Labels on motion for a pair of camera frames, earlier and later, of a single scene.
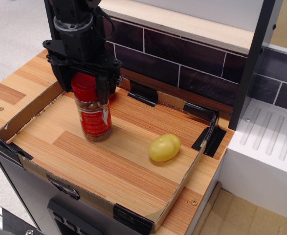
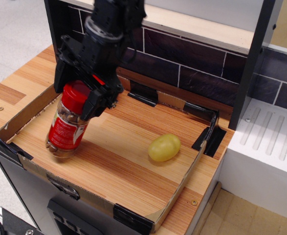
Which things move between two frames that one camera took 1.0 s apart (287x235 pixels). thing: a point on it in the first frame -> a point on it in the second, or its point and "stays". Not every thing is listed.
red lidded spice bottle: (96, 118) -> (65, 133)
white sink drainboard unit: (262, 165) stays
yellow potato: (164, 148) stays
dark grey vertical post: (262, 22) stays
